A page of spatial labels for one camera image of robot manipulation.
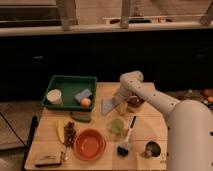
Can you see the red orange bowl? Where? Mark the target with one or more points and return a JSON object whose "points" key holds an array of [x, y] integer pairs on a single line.
{"points": [[89, 145]]}

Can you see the silver metal cup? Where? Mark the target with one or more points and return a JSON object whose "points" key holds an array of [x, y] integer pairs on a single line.
{"points": [[152, 149]]}

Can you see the orange fruit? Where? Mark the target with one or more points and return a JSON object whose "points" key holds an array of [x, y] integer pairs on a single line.
{"points": [[85, 102]]}

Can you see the white round container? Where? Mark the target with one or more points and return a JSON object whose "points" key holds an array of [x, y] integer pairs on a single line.
{"points": [[54, 97]]}

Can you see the yellow banana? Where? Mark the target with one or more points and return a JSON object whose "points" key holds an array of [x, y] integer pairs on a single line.
{"points": [[60, 131]]}

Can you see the dark green cucumber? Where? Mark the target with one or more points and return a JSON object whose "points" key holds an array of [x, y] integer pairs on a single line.
{"points": [[81, 117]]}

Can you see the black dish brush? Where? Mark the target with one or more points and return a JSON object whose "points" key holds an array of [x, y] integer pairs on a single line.
{"points": [[123, 147]]}

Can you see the dark brown bowl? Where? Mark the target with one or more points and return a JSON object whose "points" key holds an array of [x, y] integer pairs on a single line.
{"points": [[135, 101]]}

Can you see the green plastic tray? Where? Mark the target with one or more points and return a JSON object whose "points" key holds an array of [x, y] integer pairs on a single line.
{"points": [[70, 86]]}

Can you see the green plastic cup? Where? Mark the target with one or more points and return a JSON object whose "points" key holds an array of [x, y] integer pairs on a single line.
{"points": [[116, 126]]}

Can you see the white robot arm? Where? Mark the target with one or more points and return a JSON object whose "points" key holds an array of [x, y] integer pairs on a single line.
{"points": [[189, 124]]}

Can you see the blue sponge block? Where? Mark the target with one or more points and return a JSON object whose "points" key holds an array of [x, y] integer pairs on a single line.
{"points": [[83, 94]]}

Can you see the brown rectangular block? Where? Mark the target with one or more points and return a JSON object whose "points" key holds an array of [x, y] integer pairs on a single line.
{"points": [[48, 159]]}

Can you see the dark red grapes bunch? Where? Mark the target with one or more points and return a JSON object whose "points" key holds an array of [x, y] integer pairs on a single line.
{"points": [[70, 134]]}

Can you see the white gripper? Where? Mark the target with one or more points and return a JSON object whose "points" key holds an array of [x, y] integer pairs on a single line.
{"points": [[121, 95]]}

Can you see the metal spoon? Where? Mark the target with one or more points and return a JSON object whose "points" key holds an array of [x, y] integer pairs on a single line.
{"points": [[64, 154]]}

